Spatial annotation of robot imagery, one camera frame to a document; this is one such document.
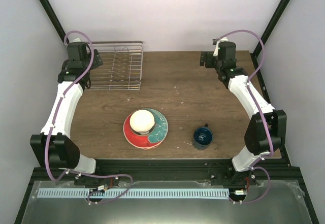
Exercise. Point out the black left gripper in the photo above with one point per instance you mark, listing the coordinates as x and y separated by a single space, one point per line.
96 61

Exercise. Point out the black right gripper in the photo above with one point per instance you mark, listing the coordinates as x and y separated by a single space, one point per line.
204 55

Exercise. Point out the black aluminium frame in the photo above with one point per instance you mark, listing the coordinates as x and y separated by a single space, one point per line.
192 169

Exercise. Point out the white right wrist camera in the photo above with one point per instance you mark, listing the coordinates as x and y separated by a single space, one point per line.
216 42

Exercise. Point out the red and teal plate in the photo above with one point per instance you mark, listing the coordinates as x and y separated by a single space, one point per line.
151 140

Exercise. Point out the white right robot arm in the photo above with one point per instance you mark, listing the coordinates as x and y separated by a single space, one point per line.
267 127

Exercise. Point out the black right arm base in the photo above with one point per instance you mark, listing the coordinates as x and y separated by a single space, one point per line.
227 176

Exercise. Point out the dark blue mug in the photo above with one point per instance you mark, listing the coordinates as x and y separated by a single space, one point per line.
202 137

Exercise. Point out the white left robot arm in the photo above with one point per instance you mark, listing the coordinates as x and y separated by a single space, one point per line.
53 146

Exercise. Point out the white bowl with blue rim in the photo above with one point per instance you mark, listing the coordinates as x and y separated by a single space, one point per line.
142 122

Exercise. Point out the light blue slotted strip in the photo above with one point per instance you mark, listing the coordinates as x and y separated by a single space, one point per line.
136 193

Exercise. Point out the wire dish rack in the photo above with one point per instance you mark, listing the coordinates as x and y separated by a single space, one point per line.
121 68

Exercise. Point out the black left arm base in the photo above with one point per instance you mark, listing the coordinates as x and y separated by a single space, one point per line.
90 181

